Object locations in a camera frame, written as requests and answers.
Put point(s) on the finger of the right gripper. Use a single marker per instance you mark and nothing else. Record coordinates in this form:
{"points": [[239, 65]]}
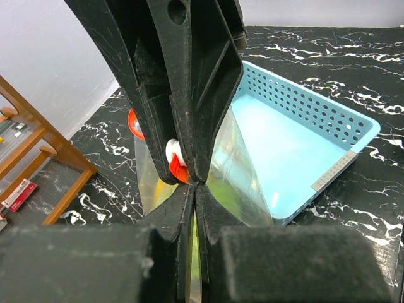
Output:
{"points": [[125, 34], [200, 41]]}

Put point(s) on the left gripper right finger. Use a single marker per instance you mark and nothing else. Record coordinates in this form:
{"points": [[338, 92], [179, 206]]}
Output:
{"points": [[300, 263]]}

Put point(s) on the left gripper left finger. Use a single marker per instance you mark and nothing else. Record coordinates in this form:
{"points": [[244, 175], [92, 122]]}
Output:
{"points": [[94, 268]]}

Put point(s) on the clear zip top bag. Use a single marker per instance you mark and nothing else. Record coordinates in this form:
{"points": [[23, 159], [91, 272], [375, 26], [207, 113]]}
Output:
{"points": [[153, 192]]}

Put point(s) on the light blue plastic basket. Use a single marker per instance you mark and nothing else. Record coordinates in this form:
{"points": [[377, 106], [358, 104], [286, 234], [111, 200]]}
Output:
{"points": [[281, 145]]}

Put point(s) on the red white small box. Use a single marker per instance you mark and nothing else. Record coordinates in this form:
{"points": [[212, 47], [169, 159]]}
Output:
{"points": [[15, 200]]}

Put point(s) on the white grey small box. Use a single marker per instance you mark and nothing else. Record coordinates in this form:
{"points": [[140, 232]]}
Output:
{"points": [[3, 222]]}

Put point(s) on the wooden shelf rack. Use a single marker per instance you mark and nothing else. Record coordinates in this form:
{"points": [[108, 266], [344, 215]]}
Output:
{"points": [[32, 148]]}

